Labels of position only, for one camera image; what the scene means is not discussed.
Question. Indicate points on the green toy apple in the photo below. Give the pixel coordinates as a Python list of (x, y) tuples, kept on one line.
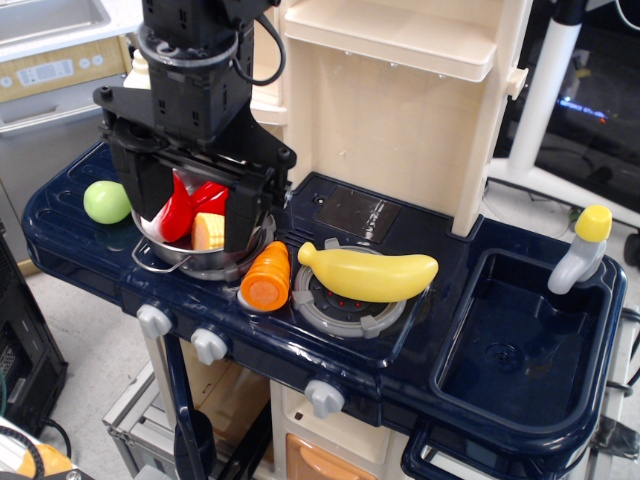
[(106, 202)]

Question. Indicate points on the grey left stove knob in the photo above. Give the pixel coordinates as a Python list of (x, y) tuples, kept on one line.
[(153, 321)]

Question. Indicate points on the navy toy sink basin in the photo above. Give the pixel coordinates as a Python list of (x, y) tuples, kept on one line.
[(522, 357)]

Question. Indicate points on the orange toy oven drawer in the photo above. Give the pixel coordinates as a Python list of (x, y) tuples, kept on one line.
[(305, 461)]

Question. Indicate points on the white stand pole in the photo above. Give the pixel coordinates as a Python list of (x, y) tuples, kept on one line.
[(518, 170)]

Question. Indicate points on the grey middle stove knob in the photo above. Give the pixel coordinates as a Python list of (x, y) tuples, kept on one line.
[(209, 346)]

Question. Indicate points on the grey dishwasher appliance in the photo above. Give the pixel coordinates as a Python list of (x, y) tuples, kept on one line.
[(54, 54)]

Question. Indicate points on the red toy pepper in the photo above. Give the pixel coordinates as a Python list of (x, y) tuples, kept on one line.
[(175, 219)]

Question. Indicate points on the navy toy kitchen counter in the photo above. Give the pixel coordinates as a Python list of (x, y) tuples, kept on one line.
[(385, 380)]

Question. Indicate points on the steel pot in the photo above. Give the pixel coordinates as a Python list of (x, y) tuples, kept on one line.
[(211, 265)]

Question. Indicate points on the black computer case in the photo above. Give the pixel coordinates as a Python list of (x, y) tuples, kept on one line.
[(33, 370)]

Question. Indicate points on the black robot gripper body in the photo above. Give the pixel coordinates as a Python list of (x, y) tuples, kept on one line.
[(204, 120)]

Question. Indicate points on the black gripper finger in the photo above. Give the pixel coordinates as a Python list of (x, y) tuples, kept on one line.
[(147, 182), (249, 200)]

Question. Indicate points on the grey toy faucet yellow cap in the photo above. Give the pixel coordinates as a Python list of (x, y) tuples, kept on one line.
[(582, 260)]

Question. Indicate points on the yellow toy banana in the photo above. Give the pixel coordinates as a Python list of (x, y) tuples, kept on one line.
[(369, 277)]

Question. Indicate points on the yellow toy corn piece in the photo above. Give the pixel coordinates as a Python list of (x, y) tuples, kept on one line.
[(208, 232)]

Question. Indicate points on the orange toy carrot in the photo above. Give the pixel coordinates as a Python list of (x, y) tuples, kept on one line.
[(266, 285)]

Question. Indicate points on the grey stove knob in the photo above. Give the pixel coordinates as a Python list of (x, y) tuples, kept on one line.
[(209, 346), (153, 321), (324, 398)]

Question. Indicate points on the grey toy stove burner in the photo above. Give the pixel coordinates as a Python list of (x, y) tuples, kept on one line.
[(340, 316)]

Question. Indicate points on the aluminium frame cart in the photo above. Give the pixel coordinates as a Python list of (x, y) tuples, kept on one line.
[(138, 425)]

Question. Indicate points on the grey right stove knob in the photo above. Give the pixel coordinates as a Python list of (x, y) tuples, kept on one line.
[(324, 398)]

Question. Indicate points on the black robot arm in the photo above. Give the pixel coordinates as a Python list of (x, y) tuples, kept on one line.
[(207, 35)]

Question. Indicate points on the white detergent bottle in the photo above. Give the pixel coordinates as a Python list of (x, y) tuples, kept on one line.
[(138, 77)]

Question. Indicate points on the cream toy kitchen cabinet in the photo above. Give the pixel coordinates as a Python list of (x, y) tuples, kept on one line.
[(403, 98)]

